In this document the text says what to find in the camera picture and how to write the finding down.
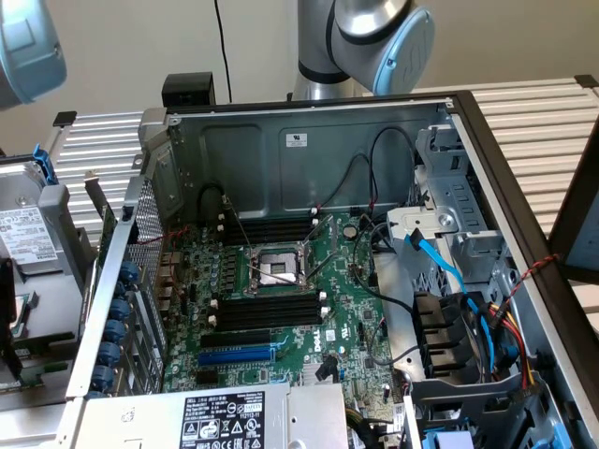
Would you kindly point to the black box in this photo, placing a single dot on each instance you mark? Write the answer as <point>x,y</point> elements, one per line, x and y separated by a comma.
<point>187,86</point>

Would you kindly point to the black plastic fan duct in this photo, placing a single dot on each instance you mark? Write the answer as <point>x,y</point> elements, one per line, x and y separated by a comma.
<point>435,327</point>

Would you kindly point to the blue plastic latch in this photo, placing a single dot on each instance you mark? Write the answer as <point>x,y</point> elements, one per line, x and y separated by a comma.
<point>44,163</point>

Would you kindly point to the silver metal disk bay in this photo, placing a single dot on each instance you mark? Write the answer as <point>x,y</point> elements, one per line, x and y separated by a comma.
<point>449,187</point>

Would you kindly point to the green graphics card silver bracket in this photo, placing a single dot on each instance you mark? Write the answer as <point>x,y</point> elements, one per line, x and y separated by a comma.
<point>108,224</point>

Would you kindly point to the silver hard disk white label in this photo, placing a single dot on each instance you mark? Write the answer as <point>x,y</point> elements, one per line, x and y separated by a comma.
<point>23,234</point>

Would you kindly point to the open grey PC case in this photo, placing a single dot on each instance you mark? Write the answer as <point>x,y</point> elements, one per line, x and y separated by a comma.
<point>327,178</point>

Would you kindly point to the blue expansion slot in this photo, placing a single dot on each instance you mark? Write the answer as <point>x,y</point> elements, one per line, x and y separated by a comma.
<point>234,357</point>

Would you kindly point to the grey parts rack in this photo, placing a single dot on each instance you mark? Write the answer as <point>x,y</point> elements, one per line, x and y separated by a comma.
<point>61,290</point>

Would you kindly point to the silver CPU socket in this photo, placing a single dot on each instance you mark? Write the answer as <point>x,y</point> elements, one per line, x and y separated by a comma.
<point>273,259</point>

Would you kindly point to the silver coin battery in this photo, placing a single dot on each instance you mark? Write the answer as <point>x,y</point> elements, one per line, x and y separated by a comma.
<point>350,230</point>

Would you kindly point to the silver CPU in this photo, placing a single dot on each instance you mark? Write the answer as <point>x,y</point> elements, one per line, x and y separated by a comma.
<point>24,308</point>

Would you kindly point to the short black expansion slot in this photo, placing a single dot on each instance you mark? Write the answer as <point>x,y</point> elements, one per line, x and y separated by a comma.
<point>208,378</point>

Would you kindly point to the RAM slot with black clips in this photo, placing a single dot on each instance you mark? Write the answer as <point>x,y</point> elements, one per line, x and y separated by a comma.
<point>281,236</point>
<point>281,225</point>
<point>271,308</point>
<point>271,324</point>

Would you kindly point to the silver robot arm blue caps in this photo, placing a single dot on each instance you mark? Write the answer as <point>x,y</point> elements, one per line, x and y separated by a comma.
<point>365,37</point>

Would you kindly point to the green RAM stick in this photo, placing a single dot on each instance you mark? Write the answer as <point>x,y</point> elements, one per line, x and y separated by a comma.
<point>33,374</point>
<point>47,343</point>

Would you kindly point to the small silver heatsink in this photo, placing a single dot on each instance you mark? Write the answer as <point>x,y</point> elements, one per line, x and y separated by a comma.
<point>309,374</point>

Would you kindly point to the long black expansion slot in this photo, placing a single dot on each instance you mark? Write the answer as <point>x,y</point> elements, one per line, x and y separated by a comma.
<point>234,339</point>

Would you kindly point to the silver power supply with label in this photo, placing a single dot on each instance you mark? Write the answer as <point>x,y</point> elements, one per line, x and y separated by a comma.
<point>304,421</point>

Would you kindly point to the blue plastic tab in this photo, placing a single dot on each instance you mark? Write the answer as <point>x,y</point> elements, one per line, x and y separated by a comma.
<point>447,440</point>

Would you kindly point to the white sticker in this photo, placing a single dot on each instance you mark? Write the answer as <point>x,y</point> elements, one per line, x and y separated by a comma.
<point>295,139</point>

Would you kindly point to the black end cap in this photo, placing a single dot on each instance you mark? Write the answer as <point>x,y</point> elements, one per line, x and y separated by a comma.
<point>65,119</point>
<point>586,80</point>

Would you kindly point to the black framed side panel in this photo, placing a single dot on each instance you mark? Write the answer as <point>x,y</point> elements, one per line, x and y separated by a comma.
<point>580,187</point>

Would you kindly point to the green Dell motherboard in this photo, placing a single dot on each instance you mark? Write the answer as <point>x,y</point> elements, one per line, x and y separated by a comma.
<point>346,304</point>

